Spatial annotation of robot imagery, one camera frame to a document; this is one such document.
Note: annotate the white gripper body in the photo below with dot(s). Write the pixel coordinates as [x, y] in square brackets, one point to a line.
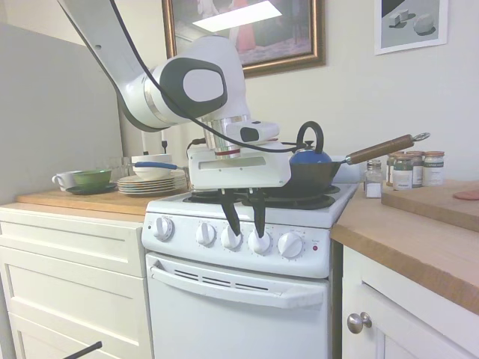
[239, 172]

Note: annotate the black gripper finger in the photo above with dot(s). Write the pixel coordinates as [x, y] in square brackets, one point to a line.
[259, 213]
[229, 209]

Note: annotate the white burner knob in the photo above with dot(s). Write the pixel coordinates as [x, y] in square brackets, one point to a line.
[259, 246]
[229, 242]
[206, 234]
[290, 245]

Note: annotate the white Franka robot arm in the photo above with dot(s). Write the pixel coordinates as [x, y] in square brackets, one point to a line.
[202, 60]

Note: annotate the white electric stove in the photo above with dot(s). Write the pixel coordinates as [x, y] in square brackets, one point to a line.
[239, 321]

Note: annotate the black coil burner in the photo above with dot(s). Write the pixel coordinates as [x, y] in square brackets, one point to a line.
[299, 202]
[202, 197]

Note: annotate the large white oven knob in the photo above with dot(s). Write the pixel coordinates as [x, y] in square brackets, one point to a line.
[163, 228]

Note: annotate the white bowls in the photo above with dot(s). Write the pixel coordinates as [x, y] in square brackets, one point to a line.
[157, 158]

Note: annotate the white bowl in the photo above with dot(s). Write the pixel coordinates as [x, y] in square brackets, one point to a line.
[153, 174]

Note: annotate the white rod black base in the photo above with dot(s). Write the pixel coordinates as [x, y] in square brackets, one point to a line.
[163, 136]
[144, 142]

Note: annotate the cream dinner plate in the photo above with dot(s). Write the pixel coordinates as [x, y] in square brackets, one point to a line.
[127, 184]
[127, 178]
[129, 192]
[127, 189]
[127, 181]

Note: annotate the clear drinking glass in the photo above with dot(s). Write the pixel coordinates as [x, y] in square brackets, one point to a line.
[119, 166]

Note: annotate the glass salt shaker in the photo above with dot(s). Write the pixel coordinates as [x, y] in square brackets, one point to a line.
[373, 181]

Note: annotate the gold framed painting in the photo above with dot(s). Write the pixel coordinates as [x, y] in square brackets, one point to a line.
[262, 37]

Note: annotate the dark green saucer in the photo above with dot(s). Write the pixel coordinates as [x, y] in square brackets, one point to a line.
[93, 189]

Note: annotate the spice jar brown lid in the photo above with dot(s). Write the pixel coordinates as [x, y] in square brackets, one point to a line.
[391, 168]
[416, 164]
[434, 168]
[402, 174]

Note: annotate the green bowl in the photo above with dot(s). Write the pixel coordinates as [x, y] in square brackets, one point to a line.
[91, 177]

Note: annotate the metal cabinet knob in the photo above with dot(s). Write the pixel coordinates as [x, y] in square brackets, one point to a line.
[358, 322]

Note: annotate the white cup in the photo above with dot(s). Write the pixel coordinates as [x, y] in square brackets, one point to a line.
[65, 180]

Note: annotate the white drawer cabinet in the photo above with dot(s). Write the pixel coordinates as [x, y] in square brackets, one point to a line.
[75, 280]

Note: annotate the wooden cutting board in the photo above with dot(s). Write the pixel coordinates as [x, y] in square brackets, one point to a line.
[430, 205]

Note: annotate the white cabinet door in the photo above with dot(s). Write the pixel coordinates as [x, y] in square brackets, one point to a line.
[411, 336]

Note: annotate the thin black rod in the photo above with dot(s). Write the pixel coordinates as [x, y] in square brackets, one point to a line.
[88, 348]

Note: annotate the pink flat object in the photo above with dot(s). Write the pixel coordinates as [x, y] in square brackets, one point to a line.
[466, 195]

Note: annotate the grey geometric solids print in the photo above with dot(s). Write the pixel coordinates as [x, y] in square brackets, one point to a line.
[411, 22]

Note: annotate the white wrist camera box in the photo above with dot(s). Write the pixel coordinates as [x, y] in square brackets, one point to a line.
[258, 131]

